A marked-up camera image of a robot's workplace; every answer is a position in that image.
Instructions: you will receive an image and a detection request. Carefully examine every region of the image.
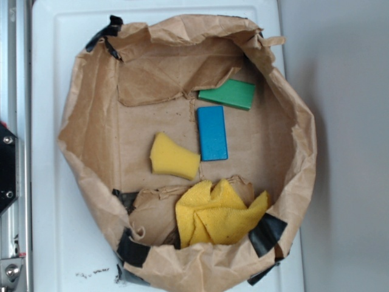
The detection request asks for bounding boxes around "yellow sponge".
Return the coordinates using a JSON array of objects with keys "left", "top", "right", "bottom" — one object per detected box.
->
[{"left": 150, "top": 132, "right": 201, "bottom": 181}]

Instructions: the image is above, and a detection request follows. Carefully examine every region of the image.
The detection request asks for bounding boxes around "black mounting plate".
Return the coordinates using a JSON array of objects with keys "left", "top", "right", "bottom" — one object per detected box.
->
[{"left": 0, "top": 122, "right": 18, "bottom": 215}]

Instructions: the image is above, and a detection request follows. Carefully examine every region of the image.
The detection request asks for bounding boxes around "blue rectangular block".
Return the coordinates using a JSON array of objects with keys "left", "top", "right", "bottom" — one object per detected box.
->
[{"left": 197, "top": 106, "right": 229, "bottom": 161}]

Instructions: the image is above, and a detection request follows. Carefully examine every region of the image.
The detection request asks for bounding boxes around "yellow cloth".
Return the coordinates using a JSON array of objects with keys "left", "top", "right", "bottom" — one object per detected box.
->
[{"left": 175, "top": 179, "right": 271, "bottom": 249}]

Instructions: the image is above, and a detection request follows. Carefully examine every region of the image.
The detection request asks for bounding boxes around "white plastic tray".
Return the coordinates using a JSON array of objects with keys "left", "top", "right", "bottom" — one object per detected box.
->
[{"left": 30, "top": 0, "right": 306, "bottom": 292}]

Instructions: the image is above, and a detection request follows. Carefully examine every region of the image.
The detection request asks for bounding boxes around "green rectangular block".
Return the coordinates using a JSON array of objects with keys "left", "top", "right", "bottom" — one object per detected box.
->
[{"left": 198, "top": 79, "right": 255, "bottom": 111}]

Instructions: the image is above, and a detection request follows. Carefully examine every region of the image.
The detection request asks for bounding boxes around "metal frame rail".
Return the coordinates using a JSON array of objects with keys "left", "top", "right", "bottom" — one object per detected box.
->
[{"left": 1, "top": 1, "right": 33, "bottom": 291}]

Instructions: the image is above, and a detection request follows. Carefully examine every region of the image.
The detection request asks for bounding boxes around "brown paper bag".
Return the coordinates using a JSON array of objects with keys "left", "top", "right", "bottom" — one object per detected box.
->
[{"left": 58, "top": 15, "right": 317, "bottom": 291}]

